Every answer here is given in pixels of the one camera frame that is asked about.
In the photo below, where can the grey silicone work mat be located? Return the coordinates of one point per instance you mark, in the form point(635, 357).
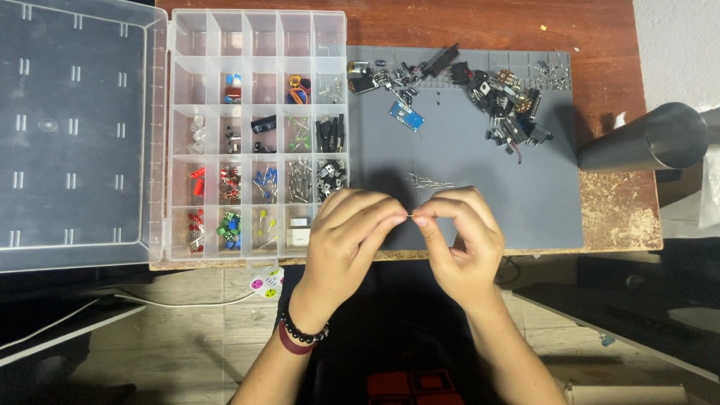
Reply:
point(506, 197)

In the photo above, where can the white block components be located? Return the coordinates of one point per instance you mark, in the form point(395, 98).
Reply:
point(298, 232)

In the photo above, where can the group of yellow LEDs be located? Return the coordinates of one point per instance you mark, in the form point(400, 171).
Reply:
point(265, 228)

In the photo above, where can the blue circuit board module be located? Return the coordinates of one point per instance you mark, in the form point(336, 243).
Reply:
point(406, 116)

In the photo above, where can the group of blue LEDs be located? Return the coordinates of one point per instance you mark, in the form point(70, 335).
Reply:
point(265, 181)

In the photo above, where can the red and white components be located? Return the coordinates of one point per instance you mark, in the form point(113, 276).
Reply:
point(229, 184)

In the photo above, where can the blue red white components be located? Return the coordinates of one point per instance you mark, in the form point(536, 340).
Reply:
point(233, 89)

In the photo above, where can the person's black shirt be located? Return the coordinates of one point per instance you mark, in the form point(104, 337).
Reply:
point(394, 315)

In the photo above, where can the maroon wristband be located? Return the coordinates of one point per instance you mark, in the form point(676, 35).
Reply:
point(292, 346)

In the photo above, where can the dark low furniture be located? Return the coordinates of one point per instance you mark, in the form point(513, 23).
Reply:
point(619, 304)

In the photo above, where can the black rectangular component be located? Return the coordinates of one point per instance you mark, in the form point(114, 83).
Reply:
point(263, 124)

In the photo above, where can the group of glass fuses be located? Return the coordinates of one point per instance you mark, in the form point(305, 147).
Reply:
point(299, 181)

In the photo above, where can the group of black transistors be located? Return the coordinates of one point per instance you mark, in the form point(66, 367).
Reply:
point(331, 175)

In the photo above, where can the small black component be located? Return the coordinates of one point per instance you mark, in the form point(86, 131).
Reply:
point(264, 148)

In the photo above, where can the person's left hand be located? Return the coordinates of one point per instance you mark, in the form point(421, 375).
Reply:
point(332, 253)

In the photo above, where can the group of clear LEDs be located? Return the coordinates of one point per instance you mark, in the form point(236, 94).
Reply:
point(332, 90)

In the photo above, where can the heap of black heatsink parts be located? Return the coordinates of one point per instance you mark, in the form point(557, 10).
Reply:
point(506, 109)

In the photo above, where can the clear plastic organizer box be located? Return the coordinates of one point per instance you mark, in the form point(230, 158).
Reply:
point(73, 169)

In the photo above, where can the white plastic bag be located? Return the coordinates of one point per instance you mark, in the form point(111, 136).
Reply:
point(710, 185)

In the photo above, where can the heap of clear diodes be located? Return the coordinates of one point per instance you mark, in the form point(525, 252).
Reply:
point(548, 73)

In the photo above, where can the grey metal cylinder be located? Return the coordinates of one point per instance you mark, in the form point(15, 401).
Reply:
point(647, 138)

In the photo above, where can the orange and blue coils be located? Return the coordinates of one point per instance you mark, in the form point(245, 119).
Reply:
point(297, 90)

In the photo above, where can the green and blue terminal blocks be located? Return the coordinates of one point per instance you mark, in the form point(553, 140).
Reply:
point(229, 229)

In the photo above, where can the person's right hand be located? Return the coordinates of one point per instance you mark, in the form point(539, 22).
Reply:
point(469, 247)

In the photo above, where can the black plugs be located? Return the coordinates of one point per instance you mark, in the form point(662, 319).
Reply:
point(329, 134)

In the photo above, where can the long black connector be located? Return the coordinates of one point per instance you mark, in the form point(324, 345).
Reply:
point(441, 61)

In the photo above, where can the clear plastic caps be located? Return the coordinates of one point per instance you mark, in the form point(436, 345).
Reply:
point(197, 133)

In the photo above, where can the group of green LEDs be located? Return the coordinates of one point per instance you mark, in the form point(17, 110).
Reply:
point(299, 135)

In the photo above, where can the small black switches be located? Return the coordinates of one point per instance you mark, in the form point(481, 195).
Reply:
point(233, 140)

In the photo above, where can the group of red LEDs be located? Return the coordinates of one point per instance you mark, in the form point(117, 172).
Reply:
point(196, 229)

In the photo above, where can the red plastic pieces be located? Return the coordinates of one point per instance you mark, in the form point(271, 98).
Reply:
point(198, 180)

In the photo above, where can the cardboard tube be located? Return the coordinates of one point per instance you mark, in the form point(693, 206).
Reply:
point(624, 395)

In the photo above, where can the white power strip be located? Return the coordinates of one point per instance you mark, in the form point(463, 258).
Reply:
point(268, 283)

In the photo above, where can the heap of small capacitors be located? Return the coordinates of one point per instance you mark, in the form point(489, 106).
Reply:
point(394, 79)

